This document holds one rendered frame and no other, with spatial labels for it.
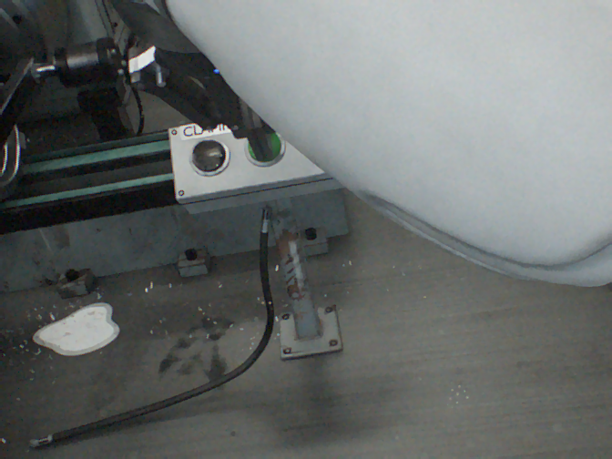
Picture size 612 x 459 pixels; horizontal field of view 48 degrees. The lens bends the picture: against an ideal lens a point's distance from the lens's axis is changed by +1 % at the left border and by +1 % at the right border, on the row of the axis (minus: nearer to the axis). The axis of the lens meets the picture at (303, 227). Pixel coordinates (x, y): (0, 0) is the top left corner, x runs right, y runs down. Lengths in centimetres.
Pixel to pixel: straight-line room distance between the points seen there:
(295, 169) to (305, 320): 22
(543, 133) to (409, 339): 61
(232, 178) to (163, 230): 31
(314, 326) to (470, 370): 17
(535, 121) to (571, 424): 56
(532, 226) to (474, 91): 4
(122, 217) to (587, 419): 58
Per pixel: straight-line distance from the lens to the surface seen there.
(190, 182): 61
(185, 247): 91
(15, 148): 100
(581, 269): 20
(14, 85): 99
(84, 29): 133
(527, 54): 17
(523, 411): 71
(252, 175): 60
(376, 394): 72
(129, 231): 91
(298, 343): 77
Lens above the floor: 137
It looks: 38 degrees down
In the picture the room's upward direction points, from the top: 12 degrees counter-clockwise
